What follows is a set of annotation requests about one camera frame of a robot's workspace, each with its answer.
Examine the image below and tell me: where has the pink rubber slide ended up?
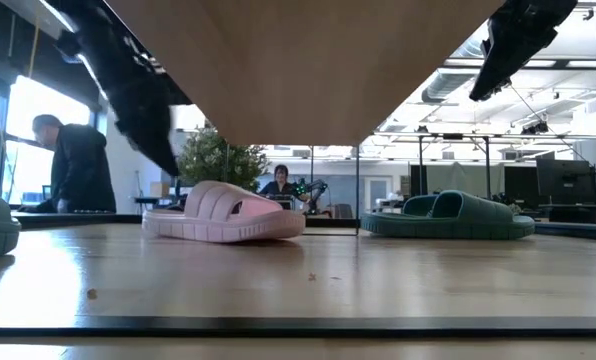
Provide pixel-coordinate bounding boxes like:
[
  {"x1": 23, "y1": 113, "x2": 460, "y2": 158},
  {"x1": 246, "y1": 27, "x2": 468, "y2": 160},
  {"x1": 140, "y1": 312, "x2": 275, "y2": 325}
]
[{"x1": 141, "y1": 179, "x2": 307, "y2": 245}]

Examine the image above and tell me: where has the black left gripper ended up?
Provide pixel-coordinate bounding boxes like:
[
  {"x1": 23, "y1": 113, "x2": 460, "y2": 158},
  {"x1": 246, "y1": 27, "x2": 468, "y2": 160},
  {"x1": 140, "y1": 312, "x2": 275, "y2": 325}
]
[{"x1": 75, "y1": 44, "x2": 180, "y2": 177}]

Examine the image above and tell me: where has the person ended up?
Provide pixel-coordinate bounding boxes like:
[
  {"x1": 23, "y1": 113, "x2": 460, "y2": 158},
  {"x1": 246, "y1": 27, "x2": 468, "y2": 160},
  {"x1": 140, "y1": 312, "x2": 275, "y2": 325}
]
[
  {"x1": 20, "y1": 113, "x2": 118, "y2": 215},
  {"x1": 257, "y1": 163, "x2": 304, "y2": 199}
]

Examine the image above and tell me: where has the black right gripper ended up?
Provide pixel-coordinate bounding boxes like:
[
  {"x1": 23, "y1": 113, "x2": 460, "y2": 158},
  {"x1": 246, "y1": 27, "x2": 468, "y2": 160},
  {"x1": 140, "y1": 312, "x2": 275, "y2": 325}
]
[{"x1": 469, "y1": 0, "x2": 579, "y2": 103}]

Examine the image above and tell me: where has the black metal rig frame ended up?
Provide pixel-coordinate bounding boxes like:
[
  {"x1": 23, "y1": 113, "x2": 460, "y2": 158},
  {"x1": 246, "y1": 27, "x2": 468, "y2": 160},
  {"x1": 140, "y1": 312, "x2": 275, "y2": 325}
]
[{"x1": 367, "y1": 130, "x2": 596, "y2": 197}]

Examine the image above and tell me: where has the grey ventilation duct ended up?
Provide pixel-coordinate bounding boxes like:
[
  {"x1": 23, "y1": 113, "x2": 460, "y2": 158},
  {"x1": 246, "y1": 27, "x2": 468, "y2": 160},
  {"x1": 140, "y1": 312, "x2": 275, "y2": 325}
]
[{"x1": 420, "y1": 39, "x2": 484, "y2": 104}]

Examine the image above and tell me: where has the black ceiling spotlight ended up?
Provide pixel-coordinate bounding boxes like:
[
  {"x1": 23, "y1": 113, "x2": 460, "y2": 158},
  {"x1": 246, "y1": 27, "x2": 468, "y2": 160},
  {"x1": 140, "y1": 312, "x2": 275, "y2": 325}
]
[{"x1": 520, "y1": 121, "x2": 550, "y2": 136}]

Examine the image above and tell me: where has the potted plant in black pot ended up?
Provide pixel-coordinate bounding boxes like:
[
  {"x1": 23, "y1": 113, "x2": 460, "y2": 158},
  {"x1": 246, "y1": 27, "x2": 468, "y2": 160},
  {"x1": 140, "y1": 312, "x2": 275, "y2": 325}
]
[{"x1": 176, "y1": 127, "x2": 272, "y2": 201}]

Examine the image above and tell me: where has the yellow hanging cord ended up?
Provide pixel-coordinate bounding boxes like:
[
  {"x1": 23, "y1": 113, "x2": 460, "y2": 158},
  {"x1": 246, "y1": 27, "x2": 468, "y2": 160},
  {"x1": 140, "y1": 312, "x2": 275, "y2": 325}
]
[{"x1": 26, "y1": 22, "x2": 42, "y2": 81}]

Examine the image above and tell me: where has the black computer monitor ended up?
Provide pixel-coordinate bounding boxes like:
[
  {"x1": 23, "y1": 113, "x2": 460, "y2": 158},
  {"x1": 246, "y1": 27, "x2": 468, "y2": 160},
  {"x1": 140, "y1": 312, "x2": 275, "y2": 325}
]
[{"x1": 536, "y1": 158, "x2": 596, "y2": 205}]

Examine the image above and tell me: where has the wooden shelf with black frame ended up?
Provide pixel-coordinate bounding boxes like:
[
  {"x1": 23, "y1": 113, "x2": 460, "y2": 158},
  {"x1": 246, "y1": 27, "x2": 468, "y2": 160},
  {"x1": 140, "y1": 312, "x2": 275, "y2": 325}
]
[{"x1": 0, "y1": 0, "x2": 596, "y2": 337}]

